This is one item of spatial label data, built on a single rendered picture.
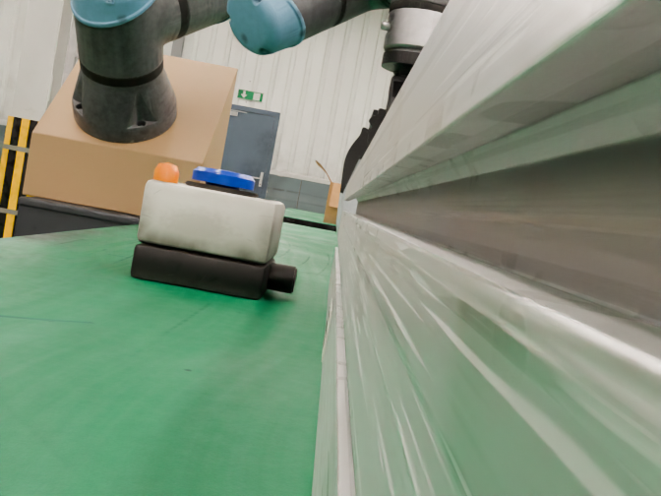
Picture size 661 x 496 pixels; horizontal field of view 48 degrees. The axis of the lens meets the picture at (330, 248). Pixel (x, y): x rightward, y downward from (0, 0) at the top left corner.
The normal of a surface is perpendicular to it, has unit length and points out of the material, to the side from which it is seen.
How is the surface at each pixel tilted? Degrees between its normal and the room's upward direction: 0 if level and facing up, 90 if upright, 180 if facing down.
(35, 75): 90
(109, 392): 0
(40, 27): 90
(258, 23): 124
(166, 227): 90
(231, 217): 90
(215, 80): 44
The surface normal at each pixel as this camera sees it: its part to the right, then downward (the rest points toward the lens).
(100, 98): -0.22, 0.44
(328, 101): 0.00, 0.06
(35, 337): 0.18, -0.98
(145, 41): 0.68, 0.60
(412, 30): -0.33, 0.00
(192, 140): 0.14, -0.67
